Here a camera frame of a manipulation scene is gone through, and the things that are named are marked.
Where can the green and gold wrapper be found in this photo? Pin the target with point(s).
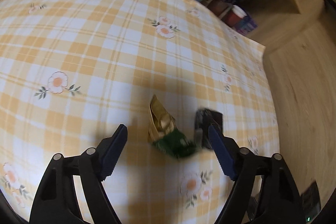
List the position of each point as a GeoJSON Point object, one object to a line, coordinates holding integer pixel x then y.
{"type": "Point", "coordinates": [164, 135]}

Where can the red paper cup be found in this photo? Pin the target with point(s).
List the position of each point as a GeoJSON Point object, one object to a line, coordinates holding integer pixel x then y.
{"type": "Point", "coordinates": [235, 15]}

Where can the yellow plaid floral tablecloth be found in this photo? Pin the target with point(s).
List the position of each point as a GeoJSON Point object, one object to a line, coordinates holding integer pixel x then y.
{"type": "Point", "coordinates": [73, 70]}

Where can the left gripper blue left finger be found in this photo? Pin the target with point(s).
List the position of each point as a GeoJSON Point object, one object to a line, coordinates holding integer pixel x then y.
{"type": "Point", "coordinates": [109, 151]}

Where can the small blue box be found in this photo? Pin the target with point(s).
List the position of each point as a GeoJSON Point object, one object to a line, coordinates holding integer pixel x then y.
{"type": "Point", "coordinates": [246, 25]}

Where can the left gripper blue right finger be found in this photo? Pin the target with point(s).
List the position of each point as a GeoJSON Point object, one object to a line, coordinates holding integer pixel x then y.
{"type": "Point", "coordinates": [218, 144]}

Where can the black cigarette pack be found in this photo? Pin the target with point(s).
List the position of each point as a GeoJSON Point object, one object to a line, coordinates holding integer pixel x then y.
{"type": "Point", "coordinates": [204, 118]}

